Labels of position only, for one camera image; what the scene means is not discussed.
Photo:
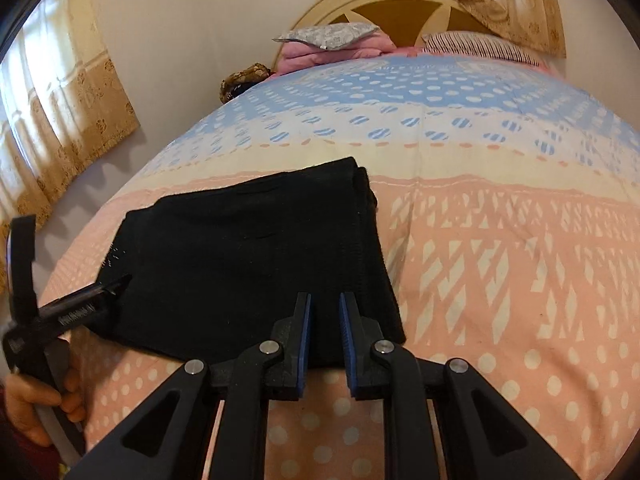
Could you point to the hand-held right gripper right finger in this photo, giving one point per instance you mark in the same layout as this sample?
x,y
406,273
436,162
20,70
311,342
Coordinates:
x,y
346,345

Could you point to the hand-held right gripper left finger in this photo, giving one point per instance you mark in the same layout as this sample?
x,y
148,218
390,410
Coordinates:
x,y
306,340

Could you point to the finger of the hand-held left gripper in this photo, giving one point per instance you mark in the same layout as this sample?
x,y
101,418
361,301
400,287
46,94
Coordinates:
x,y
112,289

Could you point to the black pants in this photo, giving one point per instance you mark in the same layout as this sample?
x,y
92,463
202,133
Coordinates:
x,y
240,260

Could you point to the person's left forearm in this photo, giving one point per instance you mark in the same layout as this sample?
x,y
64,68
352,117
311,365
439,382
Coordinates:
x,y
20,460

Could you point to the person's left hand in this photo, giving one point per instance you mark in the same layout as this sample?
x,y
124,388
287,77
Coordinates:
x,y
22,400

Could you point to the pink blue polka dot bedspread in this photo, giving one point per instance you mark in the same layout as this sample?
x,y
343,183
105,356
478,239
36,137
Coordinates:
x,y
475,235

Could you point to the beige floral window curtain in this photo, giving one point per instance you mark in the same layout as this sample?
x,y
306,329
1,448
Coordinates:
x,y
510,5
65,120

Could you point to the brown patterned bag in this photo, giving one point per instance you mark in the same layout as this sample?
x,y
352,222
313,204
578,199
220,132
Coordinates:
x,y
240,80

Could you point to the pink folded blanket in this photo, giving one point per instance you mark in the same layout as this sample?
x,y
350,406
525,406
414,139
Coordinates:
x,y
310,57

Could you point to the grey patterned pillow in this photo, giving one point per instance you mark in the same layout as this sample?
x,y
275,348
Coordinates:
x,y
330,35

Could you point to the striped pillow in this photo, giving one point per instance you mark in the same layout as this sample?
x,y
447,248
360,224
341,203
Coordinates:
x,y
480,45

